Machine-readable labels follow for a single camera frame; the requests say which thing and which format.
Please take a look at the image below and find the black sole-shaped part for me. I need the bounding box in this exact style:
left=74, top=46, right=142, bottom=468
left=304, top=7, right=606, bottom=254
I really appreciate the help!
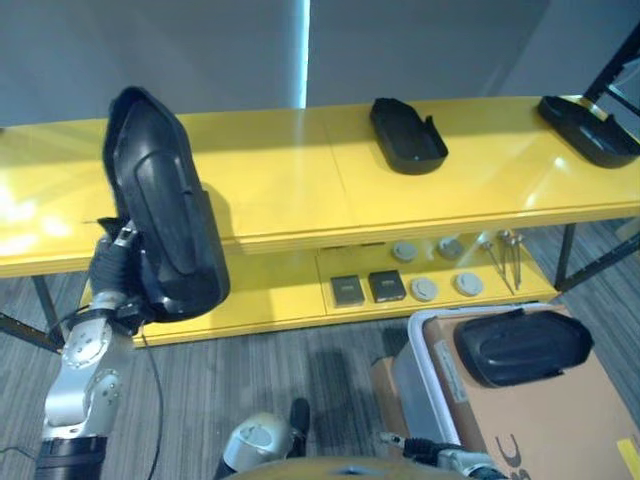
left=369, top=97, right=449, bottom=176
left=101, top=86, right=232, bottom=324
left=456, top=308, right=594, bottom=389
left=537, top=94, right=640, bottom=170

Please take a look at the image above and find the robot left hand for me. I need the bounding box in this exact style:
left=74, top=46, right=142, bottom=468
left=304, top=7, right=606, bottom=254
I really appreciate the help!
left=89, top=215, right=146, bottom=302

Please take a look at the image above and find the grey round disc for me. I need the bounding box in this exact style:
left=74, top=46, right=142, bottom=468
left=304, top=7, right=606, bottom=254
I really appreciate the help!
left=391, top=240, right=419, bottom=263
left=452, top=271, right=484, bottom=298
left=409, top=275, right=441, bottom=303
left=437, top=236, right=464, bottom=261

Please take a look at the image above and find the brown cardboard piece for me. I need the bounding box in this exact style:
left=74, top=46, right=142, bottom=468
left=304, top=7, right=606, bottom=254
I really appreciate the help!
left=369, top=355, right=407, bottom=434

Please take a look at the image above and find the vertical light strip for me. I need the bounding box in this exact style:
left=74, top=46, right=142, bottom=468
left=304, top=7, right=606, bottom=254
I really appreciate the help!
left=291, top=0, right=312, bottom=109

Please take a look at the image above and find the brown cardboard sheet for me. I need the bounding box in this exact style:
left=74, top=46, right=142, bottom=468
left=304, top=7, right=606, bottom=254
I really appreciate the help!
left=423, top=305, right=640, bottom=480

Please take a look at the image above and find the black metal rack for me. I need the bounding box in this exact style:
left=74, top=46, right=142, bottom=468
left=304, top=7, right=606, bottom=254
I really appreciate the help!
left=581, top=23, right=640, bottom=117

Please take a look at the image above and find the black cable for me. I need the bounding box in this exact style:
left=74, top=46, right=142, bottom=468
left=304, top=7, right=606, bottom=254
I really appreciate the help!
left=141, top=322, right=166, bottom=480

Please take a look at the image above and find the metal bolt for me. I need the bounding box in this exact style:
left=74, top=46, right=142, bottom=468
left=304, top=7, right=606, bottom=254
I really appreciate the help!
left=507, top=234, right=524, bottom=290
left=479, top=240, right=515, bottom=294
left=497, top=229, right=520, bottom=290

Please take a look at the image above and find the yellow low shelf board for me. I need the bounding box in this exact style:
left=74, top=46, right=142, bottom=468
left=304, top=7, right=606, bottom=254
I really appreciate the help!
left=132, top=227, right=559, bottom=349

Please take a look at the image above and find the small black square box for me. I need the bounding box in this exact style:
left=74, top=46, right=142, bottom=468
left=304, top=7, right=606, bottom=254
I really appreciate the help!
left=367, top=270, right=407, bottom=304

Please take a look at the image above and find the small grey square box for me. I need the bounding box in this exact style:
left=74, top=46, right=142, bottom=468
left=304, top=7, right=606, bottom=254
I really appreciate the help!
left=329, top=275, right=366, bottom=308

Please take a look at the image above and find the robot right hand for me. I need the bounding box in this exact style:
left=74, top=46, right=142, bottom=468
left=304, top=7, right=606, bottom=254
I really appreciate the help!
left=378, top=432, right=445, bottom=460

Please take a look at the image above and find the clear plastic box white rim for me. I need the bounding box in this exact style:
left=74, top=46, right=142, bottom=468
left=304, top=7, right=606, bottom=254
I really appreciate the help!
left=389, top=302, right=640, bottom=480

